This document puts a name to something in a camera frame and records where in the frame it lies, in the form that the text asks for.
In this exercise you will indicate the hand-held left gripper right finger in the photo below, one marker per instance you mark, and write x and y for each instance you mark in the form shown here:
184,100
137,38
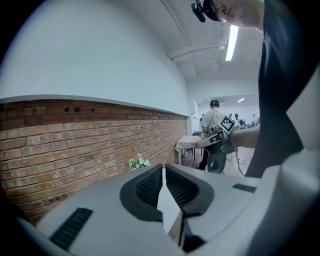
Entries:
192,197

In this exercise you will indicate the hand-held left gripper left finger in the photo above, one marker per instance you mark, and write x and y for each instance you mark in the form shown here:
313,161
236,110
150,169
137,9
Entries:
140,197

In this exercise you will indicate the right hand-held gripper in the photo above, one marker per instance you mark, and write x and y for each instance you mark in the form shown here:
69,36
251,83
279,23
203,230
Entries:
226,125

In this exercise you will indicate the person's right forearm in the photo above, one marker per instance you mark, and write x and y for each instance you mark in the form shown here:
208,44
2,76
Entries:
246,138

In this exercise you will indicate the potted artificial flowers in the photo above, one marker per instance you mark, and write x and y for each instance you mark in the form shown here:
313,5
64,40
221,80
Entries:
140,162

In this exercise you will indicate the checked cloth table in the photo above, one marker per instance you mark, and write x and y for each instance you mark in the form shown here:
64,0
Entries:
187,143

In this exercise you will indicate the person's black shirt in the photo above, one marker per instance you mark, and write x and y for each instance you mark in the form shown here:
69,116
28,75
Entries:
275,100

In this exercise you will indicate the white ceiling pipe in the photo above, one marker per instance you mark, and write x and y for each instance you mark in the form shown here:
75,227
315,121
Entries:
195,51

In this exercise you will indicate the ceiling strip light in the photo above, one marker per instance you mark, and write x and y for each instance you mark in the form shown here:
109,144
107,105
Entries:
232,42

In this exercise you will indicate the person's head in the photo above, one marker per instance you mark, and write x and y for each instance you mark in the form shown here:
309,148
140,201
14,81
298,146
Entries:
240,12

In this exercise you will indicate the black head-worn camera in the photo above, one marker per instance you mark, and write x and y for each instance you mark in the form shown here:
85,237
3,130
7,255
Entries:
198,11

